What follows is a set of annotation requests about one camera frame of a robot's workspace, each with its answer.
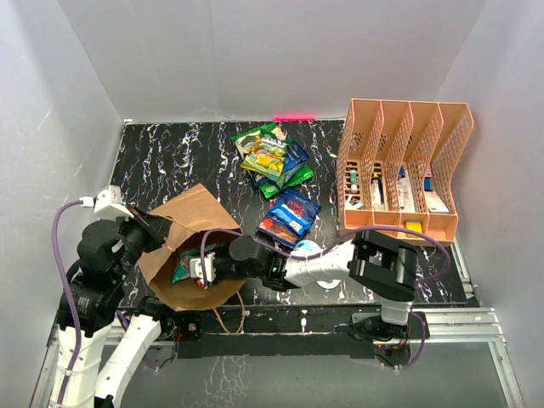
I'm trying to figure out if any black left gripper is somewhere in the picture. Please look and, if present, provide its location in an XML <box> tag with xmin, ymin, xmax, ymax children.
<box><xmin>113</xmin><ymin>203</ymin><xmax>173</xmax><ymax>279</ymax></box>

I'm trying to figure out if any teal mint candy bag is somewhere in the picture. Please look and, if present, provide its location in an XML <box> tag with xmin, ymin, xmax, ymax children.
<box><xmin>171</xmin><ymin>244</ymin><xmax>224</xmax><ymax>285</ymax></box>

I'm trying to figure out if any brown paper bag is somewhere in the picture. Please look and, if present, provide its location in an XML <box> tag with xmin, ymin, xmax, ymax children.
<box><xmin>138</xmin><ymin>184</ymin><xmax>246</xmax><ymax>312</ymax></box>

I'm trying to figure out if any blue sweet chilli chips bag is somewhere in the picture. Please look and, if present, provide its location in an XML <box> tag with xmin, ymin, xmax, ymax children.
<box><xmin>257</xmin><ymin>188</ymin><xmax>322</xmax><ymax>248</ymax></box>

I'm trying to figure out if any green cassava chips bag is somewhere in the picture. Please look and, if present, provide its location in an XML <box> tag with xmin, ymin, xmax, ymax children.
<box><xmin>231</xmin><ymin>123</ymin><xmax>314</xmax><ymax>199</ymax></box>

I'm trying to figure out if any yellow green snack bag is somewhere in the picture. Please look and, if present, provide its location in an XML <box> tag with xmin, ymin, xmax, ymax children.
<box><xmin>237</xmin><ymin>135</ymin><xmax>290</xmax><ymax>181</ymax></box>

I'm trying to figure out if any dark blue potato chips bag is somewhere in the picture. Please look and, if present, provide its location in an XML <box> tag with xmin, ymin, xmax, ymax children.
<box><xmin>250</xmin><ymin>139</ymin><xmax>310</xmax><ymax>184</ymax></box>

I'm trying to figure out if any blue Burts chips bag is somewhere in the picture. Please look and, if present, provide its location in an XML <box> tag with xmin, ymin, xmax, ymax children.
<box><xmin>271</xmin><ymin>167</ymin><xmax>298</xmax><ymax>190</ymax></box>

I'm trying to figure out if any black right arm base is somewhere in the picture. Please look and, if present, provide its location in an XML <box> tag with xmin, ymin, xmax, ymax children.
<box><xmin>348</xmin><ymin>312</ymin><xmax>430</xmax><ymax>349</ymax></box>

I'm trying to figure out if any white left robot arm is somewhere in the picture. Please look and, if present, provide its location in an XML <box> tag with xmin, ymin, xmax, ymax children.
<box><xmin>48</xmin><ymin>207</ymin><xmax>176</xmax><ymax>407</ymax></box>

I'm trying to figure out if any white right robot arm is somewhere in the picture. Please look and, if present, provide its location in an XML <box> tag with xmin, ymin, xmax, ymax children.
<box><xmin>205</xmin><ymin>230</ymin><xmax>418</xmax><ymax>337</ymax></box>

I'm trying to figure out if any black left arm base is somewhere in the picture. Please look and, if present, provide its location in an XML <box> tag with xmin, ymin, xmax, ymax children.
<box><xmin>134</xmin><ymin>296</ymin><xmax>202</xmax><ymax>343</ymax></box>

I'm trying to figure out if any toothbrush blister pack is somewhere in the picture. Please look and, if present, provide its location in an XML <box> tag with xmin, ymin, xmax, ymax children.
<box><xmin>294</xmin><ymin>240</ymin><xmax>341</xmax><ymax>291</ymax></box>

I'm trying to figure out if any yellow item in organizer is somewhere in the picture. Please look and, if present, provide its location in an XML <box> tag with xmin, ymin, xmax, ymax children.
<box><xmin>404</xmin><ymin>220</ymin><xmax>422</xmax><ymax>232</ymax></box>

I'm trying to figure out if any orange plastic file organizer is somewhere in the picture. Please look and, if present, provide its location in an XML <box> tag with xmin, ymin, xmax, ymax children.
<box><xmin>336</xmin><ymin>99</ymin><xmax>474</xmax><ymax>246</ymax></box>

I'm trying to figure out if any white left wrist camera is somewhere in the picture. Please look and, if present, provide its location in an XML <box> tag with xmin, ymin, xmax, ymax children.
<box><xmin>80</xmin><ymin>184</ymin><xmax>133</xmax><ymax>221</ymax></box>

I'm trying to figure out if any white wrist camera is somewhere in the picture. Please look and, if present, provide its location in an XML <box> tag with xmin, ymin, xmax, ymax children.
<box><xmin>80</xmin><ymin>184</ymin><xmax>133</xmax><ymax>221</ymax></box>
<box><xmin>189</xmin><ymin>252</ymin><xmax>216</xmax><ymax>287</ymax></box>

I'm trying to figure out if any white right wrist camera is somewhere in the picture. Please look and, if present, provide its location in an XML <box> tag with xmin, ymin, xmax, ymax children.
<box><xmin>189</xmin><ymin>252</ymin><xmax>216</xmax><ymax>287</ymax></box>

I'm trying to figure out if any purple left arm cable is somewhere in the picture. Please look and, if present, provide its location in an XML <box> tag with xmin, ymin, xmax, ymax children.
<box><xmin>50</xmin><ymin>200</ymin><xmax>90</xmax><ymax>408</ymax></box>

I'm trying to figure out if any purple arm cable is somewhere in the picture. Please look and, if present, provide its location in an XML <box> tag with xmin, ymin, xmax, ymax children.
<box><xmin>199</xmin><ymin>225</ymin><xmax>451</xmax><ymax>371</ymax></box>
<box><xmin>50</xmin><ymin>200</ymin><xmax>90</xmax><ymax>408</ymax></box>

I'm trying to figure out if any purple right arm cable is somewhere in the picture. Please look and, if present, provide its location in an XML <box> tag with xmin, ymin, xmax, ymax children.
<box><xmin>199</xmin><ymin>225</ymin><xmax>451</xmax><ymax>371</ymax></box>

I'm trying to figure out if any aluminium rail frame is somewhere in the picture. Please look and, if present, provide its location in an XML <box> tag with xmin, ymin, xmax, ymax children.
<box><xmin>31</xmin><ymin>237</ymin><xmax>526</xmax><ymax>408</ymax></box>

